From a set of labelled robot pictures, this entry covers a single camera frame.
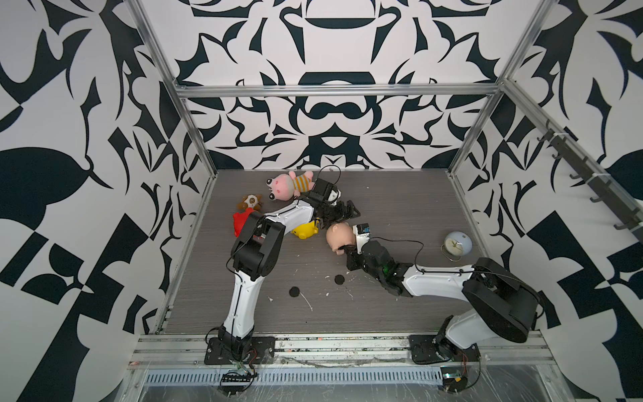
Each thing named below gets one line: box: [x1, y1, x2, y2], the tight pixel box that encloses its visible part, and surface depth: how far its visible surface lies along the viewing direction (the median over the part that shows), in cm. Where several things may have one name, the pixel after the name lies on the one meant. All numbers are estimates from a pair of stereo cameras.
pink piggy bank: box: [325, 221, 357, 256], surface depth 89 cm
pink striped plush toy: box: [266, 170, 315, 201], surface depth 110 cm
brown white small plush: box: [237, 193, 263, 212], surface depth 107 cm
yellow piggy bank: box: [291, 218, 321, 240], surface depth 95 cm
